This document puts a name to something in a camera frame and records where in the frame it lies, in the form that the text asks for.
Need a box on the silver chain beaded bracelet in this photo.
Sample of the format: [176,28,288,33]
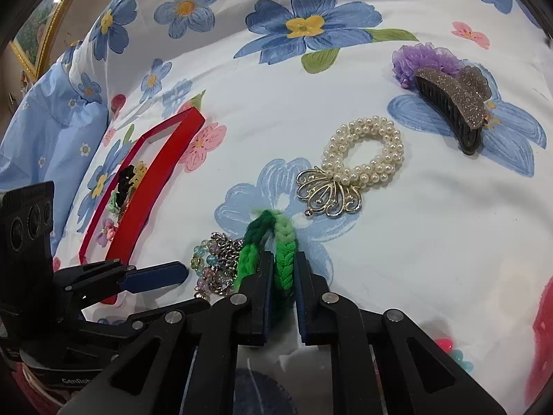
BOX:
[189,230,246,301]

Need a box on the green braided bracelet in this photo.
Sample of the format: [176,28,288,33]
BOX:
[232,209,299,297]

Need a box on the black scrunchie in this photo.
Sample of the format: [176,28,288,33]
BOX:
[115,165,135,206]

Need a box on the yellow hair claw clip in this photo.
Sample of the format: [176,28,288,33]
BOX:
[129,161,148,188]

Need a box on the colourful bead bracelet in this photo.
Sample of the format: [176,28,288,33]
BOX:
[435,337,475,375]

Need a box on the small green hair clip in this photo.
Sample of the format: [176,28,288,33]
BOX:
[107,190,124,220]

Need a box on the red tray box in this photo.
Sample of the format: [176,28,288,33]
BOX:
[78,106,207,306]

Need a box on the light blue pillow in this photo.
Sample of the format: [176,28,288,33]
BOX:
[1,64,109,250]

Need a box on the floral white bedsheet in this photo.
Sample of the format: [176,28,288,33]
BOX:
[54,0,552,414]

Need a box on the glitter grey claw clip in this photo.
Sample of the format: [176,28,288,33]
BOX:
[415,66,492,156]

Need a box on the gold framed painting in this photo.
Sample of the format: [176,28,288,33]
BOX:
[9,0,73,82]

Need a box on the purple flower scrunchie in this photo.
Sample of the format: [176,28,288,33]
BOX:
[392,42,464,89]

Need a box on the pearl bracelet gold charm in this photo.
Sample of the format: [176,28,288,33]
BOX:
[295,116,405,218]

